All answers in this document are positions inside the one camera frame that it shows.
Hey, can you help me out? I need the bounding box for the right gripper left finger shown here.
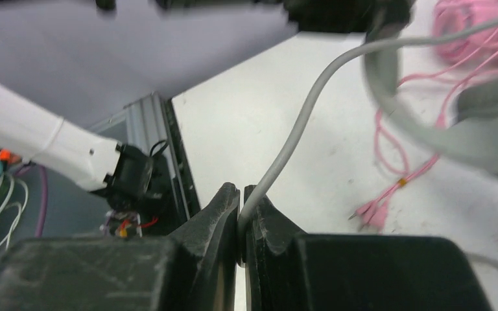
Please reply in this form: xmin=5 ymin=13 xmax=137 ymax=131
xmin=0 ymin=183 xmax=241 ymax=310

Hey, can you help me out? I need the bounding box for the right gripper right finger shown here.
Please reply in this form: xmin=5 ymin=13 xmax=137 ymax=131
xmin=244 ymin=198 xmax=491 ymax=310

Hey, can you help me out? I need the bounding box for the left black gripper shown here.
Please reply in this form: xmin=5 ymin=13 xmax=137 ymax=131
xmin=283 ymin=0 xmax=415 ymax=34

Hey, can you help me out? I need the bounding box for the white grey gaming headset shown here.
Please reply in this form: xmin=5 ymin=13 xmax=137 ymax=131
xmin=237 ymin=18 xmax=498 ymax=268

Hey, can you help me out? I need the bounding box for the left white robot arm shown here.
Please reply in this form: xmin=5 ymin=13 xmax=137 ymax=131
xmin=0 ymin=1 xmax=414 ymax=202

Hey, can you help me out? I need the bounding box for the pink headset with cable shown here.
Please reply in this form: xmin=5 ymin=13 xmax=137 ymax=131
xmin=348 ymin=0 xmax=498 ymax=233

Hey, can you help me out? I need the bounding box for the aluminium frame rail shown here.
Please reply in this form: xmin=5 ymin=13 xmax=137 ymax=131
xmin=90 ymin=93 xmax=201 ymax=236

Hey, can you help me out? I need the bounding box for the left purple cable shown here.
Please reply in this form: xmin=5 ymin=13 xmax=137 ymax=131
xmin=17 ymin=165 xmax=50 ymax=239

